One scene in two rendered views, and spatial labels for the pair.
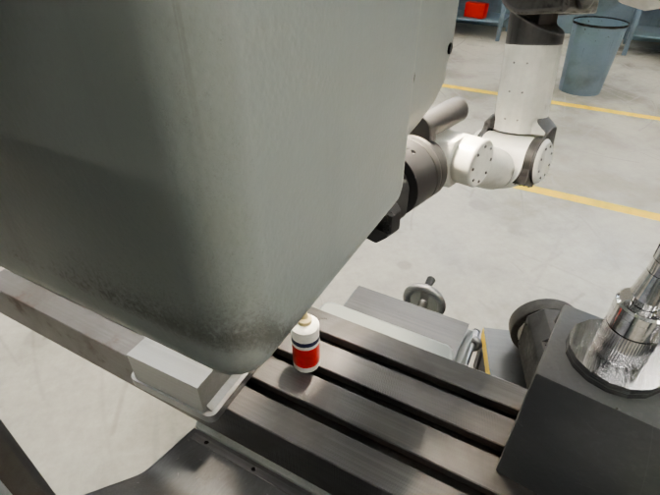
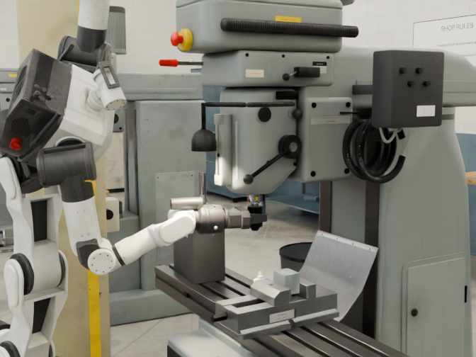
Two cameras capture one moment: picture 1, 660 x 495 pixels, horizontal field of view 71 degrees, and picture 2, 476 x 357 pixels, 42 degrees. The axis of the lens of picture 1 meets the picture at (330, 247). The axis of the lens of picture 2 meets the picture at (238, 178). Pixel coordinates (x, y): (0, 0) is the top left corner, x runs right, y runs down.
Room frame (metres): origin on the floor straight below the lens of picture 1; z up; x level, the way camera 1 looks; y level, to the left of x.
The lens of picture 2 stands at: (2.08, 0.96, 1.61)
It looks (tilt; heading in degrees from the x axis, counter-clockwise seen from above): 8 degrees down; 212
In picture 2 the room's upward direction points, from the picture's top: straight up
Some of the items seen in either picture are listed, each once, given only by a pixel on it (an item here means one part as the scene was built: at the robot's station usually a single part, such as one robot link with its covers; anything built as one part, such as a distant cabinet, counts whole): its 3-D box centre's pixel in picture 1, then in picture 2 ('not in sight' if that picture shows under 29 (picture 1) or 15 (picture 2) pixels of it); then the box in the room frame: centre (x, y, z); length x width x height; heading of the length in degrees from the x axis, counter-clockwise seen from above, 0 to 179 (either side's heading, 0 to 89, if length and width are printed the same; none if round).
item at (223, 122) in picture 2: not in sight; (223, 149); (0.53, -0.05, 1.45); 0.04 x 0.04 x 0.21; 62
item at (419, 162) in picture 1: (378, 191); (226, 219); (0.50, -0.06, 1.23); 0.13 x 0.12 x 0.10; 47
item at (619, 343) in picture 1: (630, 332); not in sight; (0.30, -0.28, 1.19); 0.05 x 0.05 x 0.06
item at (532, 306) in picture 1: (544, 328); not in sight; (0.96, -0.64, 0.50); 0.20 x 0.05 x 0.20; 81
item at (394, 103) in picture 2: not in sight; (409, 88); (0.32, 0.44, 1.62); 0.20 x 0.09 x 0.21; 152
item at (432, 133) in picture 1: (437, 150); (188, 215); (0.57, -0.14, 1.25); 0.11 x 0.11 x 0.11; 47
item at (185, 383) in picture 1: (240, 297); (278, 302); (0.54, 0.14, 1.01); 0.35 x 0.15 x 0.11; 153
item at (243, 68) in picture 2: not in sight; (267, 69); (0.39, 0.02, 1.68); 0.34 x 0.24 x 0.10; 152
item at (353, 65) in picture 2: not in sight; (380, 78); (-0.01, 0.24, 1.66); 0.80 x 0.23 x 0.20; 152
